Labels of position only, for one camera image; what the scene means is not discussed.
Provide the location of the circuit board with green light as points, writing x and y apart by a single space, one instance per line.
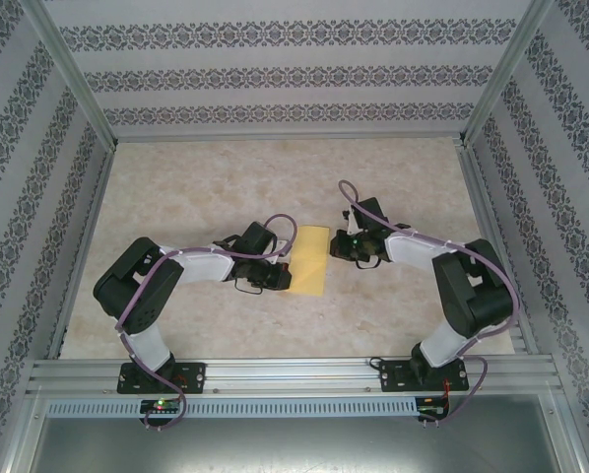
160 406

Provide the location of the yellow cloth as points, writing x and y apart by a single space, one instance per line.
309 276

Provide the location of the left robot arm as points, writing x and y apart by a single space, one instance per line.
149 340

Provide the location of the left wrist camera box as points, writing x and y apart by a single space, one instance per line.
281 251

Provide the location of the grey metal sheet panel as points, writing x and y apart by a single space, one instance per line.
294 448

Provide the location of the aluminium frame post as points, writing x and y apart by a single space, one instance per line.
73 79
506 74

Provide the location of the aluminium mounting rail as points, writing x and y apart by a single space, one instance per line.
284 374

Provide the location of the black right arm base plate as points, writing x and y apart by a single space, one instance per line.
393 377

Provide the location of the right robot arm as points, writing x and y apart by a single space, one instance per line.
444 345

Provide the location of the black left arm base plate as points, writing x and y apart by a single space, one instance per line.
193 377

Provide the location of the small dark circuit board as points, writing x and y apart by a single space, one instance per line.
432 412

